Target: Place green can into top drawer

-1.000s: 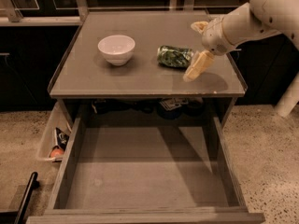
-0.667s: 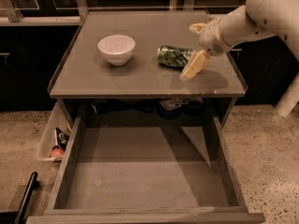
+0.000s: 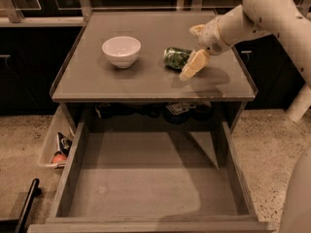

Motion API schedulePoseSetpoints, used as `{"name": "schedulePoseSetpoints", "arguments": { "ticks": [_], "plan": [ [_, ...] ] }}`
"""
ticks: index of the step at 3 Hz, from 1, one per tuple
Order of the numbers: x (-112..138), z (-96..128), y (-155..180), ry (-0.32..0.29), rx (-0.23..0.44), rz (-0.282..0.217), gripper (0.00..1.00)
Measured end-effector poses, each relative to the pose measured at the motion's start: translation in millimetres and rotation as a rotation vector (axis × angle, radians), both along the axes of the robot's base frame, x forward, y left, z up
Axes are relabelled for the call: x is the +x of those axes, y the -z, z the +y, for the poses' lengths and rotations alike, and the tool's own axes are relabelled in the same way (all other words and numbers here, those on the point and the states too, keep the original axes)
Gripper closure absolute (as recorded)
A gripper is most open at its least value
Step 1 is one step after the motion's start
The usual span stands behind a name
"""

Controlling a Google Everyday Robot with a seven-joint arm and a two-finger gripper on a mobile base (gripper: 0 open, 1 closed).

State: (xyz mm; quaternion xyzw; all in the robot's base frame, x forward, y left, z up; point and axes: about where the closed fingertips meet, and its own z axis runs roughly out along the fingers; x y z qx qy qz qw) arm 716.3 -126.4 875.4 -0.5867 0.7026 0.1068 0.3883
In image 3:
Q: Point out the crushed green soda can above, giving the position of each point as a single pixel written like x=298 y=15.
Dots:
x=176 y=58

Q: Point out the dark snack bag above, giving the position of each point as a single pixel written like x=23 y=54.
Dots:
x=63 y=144

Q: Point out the white ceramic bowl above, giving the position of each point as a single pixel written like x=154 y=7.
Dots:
x=122 y=51

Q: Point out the black handle bar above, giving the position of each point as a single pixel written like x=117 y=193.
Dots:
x=16 y=225

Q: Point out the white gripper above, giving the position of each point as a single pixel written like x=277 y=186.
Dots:
x=210 y=39

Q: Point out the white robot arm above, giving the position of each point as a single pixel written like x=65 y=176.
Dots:
x=248 y=21

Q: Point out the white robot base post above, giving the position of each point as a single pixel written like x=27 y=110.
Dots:
x=300 y=104

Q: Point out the orange fruit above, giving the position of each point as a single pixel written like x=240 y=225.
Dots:
x=59 y=158

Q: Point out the grey wooden cabinet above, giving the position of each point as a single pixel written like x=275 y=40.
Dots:
x=88 y=77

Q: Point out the open grey top drawer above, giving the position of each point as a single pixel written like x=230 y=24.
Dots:
x=152 y=179

